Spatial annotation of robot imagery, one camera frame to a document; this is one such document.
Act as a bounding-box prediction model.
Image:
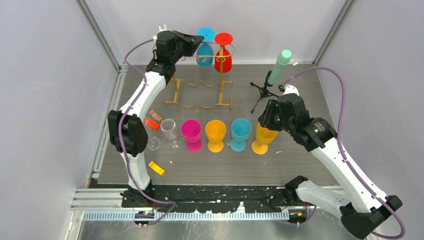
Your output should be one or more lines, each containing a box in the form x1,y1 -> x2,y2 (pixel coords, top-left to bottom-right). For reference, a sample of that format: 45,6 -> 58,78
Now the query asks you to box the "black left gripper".
170,31 -> 204,64

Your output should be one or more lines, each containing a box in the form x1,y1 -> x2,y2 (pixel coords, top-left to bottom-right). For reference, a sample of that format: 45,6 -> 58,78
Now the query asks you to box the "blue wine glass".
196,27 -> 216,67
230,118 -> 252,152

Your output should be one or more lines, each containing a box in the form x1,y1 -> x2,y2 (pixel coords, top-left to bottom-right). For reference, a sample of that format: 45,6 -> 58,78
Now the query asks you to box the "yellow wine glass back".
251,123 -> 278,155

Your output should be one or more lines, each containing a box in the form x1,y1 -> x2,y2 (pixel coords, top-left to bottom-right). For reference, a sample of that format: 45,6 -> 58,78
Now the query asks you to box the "yellow wine glass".
205,120 -> 227,153
251,123 -> 278,155

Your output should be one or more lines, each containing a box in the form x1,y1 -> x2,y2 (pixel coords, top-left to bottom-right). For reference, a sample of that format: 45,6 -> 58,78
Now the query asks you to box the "red wine glass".
214,32 -> 233,73

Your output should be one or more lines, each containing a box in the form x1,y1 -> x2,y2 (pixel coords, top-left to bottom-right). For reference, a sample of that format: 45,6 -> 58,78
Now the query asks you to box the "yellow wine glass front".
205,120 -> 227,153

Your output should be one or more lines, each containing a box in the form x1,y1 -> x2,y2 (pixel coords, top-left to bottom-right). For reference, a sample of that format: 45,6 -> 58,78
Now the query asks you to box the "pink wine glass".
181,119 -> 203,153

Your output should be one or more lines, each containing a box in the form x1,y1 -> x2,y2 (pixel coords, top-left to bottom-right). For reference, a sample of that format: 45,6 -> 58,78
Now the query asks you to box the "clear wine glass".
143,117 -> 161,151
160,118 -> 182,150

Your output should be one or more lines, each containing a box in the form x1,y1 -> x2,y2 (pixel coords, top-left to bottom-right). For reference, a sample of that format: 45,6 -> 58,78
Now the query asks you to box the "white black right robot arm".
258,93 -> 403,240

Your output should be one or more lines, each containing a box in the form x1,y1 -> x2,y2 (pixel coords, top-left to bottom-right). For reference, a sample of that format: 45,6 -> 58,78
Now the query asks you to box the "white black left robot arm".
107,30 -> 204,207

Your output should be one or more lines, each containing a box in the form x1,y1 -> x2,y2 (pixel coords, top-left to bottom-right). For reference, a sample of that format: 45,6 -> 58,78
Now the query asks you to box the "small black tripod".
250,70 -> 279,114

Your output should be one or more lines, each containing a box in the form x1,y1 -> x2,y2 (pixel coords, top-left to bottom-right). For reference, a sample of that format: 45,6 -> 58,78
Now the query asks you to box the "tan wooden block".
149,110 -> 164,122

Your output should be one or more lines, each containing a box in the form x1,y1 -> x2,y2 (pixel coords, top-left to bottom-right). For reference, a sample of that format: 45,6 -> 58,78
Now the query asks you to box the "orange red block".
144,118 -> 160,130

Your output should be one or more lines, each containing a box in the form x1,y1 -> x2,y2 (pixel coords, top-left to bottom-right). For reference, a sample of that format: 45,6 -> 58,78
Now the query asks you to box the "yellow block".
148,161 -> 166,176

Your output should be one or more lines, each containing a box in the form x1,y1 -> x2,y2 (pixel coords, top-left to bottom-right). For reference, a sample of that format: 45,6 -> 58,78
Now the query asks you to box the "gold wire glass rack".
164,41 -> 236,110

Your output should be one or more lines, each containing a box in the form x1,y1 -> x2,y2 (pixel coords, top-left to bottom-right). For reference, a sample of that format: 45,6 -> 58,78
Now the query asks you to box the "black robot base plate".
120,185 -> 309,214

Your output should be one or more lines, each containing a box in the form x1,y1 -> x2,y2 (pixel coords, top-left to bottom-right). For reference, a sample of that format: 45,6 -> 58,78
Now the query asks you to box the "aluminium frame rail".
70,188 -> 305,222

